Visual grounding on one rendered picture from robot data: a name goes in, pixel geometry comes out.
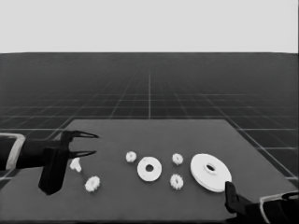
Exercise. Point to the white toothed gear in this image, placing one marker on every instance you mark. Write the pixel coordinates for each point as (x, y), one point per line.
(180, 183)
(96, 186)
(180, 160)
(133, 158)

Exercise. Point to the large thick white disc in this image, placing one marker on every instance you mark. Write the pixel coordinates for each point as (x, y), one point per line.
(201, 174)

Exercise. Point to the small white T-shaped piece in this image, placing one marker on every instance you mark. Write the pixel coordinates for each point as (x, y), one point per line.
(76, 165)

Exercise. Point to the white round carrier with pins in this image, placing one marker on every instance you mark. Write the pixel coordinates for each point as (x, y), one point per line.
(149, 177)

